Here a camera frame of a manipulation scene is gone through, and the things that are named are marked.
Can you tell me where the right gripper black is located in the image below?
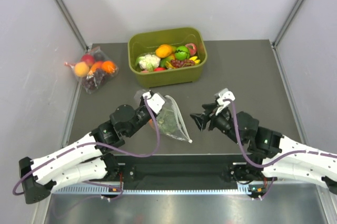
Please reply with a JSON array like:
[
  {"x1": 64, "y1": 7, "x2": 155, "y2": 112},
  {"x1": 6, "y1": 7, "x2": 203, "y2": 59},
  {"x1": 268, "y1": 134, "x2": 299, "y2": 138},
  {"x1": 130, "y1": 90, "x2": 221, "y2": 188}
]
[{"x1": 190, "y1": 103, "x2": 244, "y2": 146}]

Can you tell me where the polka dot zip top bag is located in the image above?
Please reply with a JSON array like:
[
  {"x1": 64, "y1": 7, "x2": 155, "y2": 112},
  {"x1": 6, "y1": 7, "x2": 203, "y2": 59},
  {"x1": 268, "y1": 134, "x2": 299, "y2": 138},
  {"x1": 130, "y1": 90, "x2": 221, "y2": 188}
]
[{"x1": 156, "y1": 95, "x2": 193, "y2": 144}]

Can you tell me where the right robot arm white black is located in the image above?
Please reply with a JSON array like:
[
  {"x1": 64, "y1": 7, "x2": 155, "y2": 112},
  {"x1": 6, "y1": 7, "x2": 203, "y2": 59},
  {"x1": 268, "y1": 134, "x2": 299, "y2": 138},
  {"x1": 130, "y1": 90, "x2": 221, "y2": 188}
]
[{"x1": 190, "y1": 103, "x2": 336, "y2": 194}]

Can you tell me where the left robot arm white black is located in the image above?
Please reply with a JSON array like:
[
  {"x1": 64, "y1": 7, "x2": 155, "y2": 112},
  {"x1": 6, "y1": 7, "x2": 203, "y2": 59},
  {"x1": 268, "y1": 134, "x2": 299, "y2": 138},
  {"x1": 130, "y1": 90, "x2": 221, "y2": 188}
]
[{"x1": 17, "y1": 100, "x2": 163, "y2": 205}]

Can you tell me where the fake cauliflower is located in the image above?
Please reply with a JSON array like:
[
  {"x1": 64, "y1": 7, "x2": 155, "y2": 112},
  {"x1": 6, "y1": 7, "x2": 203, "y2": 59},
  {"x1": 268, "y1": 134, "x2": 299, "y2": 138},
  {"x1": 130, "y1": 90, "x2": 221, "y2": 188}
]
[{"x1": 135, "y1": 54, "x2": 161, "y2": 72}]

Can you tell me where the fake yellow banana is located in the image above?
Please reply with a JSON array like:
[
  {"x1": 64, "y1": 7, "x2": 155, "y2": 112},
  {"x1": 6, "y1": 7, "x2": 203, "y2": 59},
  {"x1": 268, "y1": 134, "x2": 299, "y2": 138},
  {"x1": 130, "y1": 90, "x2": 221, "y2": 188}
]
[{"x1": 189, "y1": 56, "x2": 201, "y2": 65}]

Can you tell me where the fake purple grapes bunch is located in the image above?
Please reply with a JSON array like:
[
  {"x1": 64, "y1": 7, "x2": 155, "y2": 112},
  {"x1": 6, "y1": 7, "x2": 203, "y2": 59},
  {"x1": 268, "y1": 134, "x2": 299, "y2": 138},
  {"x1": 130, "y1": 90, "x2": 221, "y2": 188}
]
[{"x1": 170, "y1": 59, "x2": 195, "y2": 68}]

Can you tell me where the fake green apple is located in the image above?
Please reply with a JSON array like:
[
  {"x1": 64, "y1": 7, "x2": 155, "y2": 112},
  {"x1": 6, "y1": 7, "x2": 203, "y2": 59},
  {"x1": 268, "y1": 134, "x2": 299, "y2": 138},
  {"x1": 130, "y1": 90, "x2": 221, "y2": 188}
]
[{"x1": 175, "y1": 46, "x2": 190, "y2": 60}]

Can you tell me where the fake pink apple slice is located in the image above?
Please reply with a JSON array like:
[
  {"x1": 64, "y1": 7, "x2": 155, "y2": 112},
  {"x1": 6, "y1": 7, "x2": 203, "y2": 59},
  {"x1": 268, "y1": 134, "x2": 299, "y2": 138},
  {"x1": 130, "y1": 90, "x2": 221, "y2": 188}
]
[{"x1": 185, "y1": 43, "x2": 197, "y2": 56}]

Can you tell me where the clear bag of fake fruit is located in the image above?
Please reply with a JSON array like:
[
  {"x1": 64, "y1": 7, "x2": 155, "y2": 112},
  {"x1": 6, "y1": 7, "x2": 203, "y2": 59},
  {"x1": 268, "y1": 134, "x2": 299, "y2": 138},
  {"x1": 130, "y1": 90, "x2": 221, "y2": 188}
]
[{"x1": 64, "y1": 46, "x2": 119, "y2": 94}]

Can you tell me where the fake orange mango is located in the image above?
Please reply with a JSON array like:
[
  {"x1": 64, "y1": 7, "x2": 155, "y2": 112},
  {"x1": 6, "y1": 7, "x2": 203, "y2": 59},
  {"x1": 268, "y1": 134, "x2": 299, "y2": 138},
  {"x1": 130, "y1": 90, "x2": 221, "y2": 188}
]
[{"x1": 155, "y1": 44, "x2": 173, "y2": 58}]

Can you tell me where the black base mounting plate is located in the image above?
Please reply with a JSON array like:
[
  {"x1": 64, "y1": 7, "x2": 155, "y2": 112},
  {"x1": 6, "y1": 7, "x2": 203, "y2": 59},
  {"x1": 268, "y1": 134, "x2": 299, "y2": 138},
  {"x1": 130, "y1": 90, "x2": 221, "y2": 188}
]
[{"x1": 101, "y1": 154, "x2": 266, "y2": 189}]

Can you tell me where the green plastic bin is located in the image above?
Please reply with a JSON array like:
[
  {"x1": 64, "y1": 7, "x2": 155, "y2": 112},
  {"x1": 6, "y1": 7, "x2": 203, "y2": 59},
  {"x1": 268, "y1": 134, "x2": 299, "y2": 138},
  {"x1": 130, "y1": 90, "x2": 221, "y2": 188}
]
[{"x1": 127, "y1": 27, "x2": 207, "y2": 88}]

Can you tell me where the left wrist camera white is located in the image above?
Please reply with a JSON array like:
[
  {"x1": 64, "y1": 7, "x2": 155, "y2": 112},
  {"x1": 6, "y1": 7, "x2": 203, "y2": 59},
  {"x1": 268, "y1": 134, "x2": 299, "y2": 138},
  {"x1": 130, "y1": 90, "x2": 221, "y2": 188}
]
[{"x1": 142, "y1": 91, "x2": 165, "y2": 115}]

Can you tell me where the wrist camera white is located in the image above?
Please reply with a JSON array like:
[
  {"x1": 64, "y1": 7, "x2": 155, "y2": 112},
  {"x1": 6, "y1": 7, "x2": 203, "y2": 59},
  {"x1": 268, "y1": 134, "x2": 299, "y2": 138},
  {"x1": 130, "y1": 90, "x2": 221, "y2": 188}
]
[
  {"x1": 142, "y1": 91, "x2": 165, "y2": 115},
  {"x1": 215, "y1": 88, "x2": 235, "y2": 116}
]

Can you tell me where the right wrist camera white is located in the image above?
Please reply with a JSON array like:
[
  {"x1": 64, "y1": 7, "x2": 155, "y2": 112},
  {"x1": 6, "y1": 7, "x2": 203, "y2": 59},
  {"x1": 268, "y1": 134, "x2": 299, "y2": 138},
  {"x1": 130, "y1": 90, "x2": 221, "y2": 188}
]
[{"x1": 215, "y1": 88, "x2": 235, "y2": 116}]

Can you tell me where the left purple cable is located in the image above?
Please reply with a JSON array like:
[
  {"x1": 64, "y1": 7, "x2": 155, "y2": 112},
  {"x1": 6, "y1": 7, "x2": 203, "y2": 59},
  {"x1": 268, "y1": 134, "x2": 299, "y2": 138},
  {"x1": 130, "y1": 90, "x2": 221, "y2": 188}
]
[{"x1": 12, "y1": 97, "x2": 161, "y2": 196}]

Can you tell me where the grey slotted cable duct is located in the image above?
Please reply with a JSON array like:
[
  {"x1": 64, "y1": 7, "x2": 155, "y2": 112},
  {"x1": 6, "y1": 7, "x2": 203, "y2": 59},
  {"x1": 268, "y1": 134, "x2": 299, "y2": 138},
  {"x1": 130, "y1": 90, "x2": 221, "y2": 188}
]
[{"x1": 53, "y1": 183, "x2": 266, "y2": 195}]

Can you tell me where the left aluminium frame post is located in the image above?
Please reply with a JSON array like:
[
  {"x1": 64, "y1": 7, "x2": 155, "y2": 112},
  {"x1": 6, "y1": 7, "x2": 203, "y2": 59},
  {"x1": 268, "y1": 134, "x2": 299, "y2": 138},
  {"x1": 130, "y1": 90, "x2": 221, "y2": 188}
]
[{"x1": 54, "y1": 0, "x2": 89, "y2": 50}]

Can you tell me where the aluminium frame post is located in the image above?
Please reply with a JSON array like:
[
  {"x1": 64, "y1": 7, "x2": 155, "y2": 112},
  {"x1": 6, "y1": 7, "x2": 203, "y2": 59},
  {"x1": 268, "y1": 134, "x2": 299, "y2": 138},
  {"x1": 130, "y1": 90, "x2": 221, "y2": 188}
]
[
  {"x1": 271, "y1": 0, "x2": 306, "y2": 50},
  {"x1": 54, "y1": 0, "x2": 89, "y2": 50}
]

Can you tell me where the right aluminium frame post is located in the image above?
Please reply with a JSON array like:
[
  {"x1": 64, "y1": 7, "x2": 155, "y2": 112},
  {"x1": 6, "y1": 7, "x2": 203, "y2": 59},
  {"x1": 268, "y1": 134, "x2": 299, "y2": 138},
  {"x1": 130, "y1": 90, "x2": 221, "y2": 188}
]
[{"x1": 271, "y1": 0, "x2": 306, "y2": 50}]

